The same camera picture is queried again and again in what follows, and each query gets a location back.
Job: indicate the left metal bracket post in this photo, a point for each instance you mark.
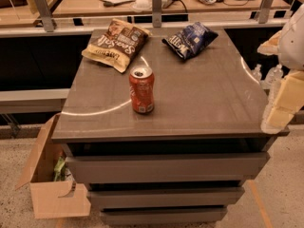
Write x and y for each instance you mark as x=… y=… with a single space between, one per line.
x=45 y=15

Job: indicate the green bag in box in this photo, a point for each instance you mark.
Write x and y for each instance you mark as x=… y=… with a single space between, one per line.
x=59 y=170

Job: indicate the red coke can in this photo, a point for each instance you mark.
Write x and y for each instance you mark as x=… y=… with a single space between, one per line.
x=141 y=81

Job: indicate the metal bracket post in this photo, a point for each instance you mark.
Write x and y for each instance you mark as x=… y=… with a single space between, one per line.
x=264 y=10
x=157 y=13
x=45 y=15

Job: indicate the open cardboard box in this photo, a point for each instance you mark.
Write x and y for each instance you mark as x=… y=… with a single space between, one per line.
x=51 y=199

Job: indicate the clear plastic bottle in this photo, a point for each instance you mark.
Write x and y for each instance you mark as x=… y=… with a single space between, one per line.
x=257 y=72
x=273 y=74

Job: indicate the brown sea salt chip bag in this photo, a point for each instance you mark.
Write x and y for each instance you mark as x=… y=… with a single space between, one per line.
x=118 y=46

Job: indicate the right metal bracket post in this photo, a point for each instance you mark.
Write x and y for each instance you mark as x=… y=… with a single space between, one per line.
x=264 y=10

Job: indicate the middle metal bracket post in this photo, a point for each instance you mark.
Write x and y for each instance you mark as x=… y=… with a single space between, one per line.
x=157 y=13

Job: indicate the grey drawer cabinet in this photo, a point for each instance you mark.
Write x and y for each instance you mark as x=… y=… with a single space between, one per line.
x=187 y=160

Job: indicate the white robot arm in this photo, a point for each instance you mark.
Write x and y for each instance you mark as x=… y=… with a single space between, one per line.
x=291 y=42

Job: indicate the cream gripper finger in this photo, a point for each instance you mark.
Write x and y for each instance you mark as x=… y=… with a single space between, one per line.
x=270 y=47
x=286 y=98

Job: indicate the blue chip bag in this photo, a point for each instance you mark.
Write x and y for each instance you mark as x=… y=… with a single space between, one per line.
x=191 y=40

